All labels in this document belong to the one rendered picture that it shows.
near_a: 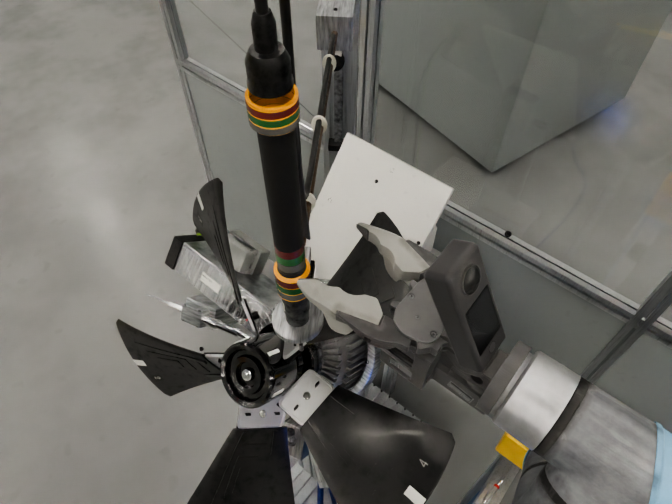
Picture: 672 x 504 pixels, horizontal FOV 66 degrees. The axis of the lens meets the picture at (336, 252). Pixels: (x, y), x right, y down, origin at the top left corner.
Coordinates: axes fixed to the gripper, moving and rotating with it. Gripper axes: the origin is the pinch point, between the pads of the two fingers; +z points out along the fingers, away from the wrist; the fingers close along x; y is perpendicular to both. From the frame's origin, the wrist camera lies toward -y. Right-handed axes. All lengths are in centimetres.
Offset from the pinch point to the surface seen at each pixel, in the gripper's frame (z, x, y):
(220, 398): 69, 8, 166
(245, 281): 36, 12, 53
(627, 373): -43, 70, 88
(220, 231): 33.7, 8.0, 30.2
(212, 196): 38.1, 11.0, 26.4
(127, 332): 46, -12, 53
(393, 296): 0.3, 14.0, 25.4
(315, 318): 4.5, 1.1, 19.7
